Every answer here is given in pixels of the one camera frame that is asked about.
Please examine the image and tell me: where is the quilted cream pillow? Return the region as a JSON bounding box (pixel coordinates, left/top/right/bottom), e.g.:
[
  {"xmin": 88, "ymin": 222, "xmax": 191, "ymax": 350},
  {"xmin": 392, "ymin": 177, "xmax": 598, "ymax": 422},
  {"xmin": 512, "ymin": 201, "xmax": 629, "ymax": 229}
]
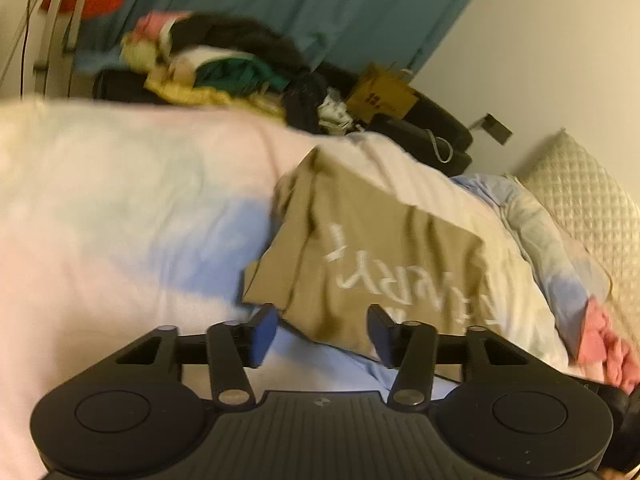
[{"xmin": 517, "ymin": 129, "xmax": 640, "ymax": 361}]

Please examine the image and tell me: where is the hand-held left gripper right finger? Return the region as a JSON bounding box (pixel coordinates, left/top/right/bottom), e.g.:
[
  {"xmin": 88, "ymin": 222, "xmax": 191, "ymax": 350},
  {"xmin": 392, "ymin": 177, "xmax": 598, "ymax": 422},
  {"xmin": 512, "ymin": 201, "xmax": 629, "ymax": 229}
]
[{"xmin": 366, "ymin": 304, "xmax": 547, "ymax": 407}]

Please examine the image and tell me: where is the grey wall socket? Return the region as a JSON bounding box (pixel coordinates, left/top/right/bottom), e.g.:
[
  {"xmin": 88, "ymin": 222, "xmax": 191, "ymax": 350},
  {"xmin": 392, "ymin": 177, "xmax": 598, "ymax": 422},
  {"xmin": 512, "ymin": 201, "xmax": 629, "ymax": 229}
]
[{"xmin": 470, "ymin": 112, "xmax": 514, "ymax": 147}]

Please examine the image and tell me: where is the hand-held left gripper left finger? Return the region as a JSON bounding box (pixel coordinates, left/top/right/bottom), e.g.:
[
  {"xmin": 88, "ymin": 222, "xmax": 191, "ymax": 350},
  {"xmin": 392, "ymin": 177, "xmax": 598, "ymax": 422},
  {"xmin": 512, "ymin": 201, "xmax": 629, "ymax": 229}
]
[{"xmin": 100, "ymin": 303, "xmax": 279, "ymax": 407}]

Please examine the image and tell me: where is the teal curtain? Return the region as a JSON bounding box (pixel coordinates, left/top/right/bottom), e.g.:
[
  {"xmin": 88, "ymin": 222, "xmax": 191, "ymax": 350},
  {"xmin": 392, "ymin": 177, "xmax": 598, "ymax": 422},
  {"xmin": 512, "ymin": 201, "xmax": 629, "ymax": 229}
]
[{"xmin": 65, "ymin": 0, "xmax": 502, "ymax": 83}]

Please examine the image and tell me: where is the tan t-shirt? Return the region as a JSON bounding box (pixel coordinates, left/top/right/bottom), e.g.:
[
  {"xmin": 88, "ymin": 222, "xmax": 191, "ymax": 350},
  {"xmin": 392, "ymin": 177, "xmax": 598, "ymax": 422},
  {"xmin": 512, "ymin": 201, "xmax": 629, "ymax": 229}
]
[{"xmin": 242, "ymin": 146, "xmax": 502, "ymax": 382}]

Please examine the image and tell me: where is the pink cloth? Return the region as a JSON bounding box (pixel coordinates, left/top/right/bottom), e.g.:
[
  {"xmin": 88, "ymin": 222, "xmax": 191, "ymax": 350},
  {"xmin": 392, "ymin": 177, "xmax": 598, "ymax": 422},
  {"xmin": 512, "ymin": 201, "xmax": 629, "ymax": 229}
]
[{"xmin": 576, "ymin": 299, "xmax": 640, "ymax": 395}]

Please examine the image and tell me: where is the light blue garment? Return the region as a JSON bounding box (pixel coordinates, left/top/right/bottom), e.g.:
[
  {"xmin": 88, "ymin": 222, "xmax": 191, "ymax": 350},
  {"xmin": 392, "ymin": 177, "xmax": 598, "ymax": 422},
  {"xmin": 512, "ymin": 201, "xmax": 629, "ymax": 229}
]
[{"xmin": 450, "ymin": 174, "xmax": 608, "ymax": 363}]

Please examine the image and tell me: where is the pile of mixed clothes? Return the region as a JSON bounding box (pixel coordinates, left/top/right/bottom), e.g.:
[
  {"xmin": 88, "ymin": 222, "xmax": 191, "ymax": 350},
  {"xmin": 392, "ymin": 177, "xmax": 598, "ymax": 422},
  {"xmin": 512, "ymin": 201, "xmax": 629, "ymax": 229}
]
[{"xmin": 121, "ymin": 10, "xmax": 362, "ymax": 137}]

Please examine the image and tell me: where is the brown paper bag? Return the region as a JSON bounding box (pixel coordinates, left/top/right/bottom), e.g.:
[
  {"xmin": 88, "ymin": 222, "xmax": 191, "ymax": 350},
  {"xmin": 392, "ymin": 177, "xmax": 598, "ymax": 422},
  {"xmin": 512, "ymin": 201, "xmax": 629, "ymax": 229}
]
[{"xmin": 346, "ymin": 62, "xmax": 419, "ymax": 124}]

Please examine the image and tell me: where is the white cord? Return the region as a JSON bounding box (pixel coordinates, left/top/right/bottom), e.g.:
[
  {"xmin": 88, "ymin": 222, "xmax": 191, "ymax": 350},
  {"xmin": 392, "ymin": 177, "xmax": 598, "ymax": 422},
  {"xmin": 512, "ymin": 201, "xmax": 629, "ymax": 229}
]
[{"xmin": 426, "ymin": 129, "xmax": 454, "ymax": 162}]

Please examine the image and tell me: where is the pastel tie-dye blanket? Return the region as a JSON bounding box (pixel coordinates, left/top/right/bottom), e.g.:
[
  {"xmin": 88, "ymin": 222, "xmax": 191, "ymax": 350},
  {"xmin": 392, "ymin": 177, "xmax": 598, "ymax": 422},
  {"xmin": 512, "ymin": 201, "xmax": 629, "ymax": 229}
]
[{"xmin": 0, "ymin": 97, "xmax": 601, "ymax": 480}]

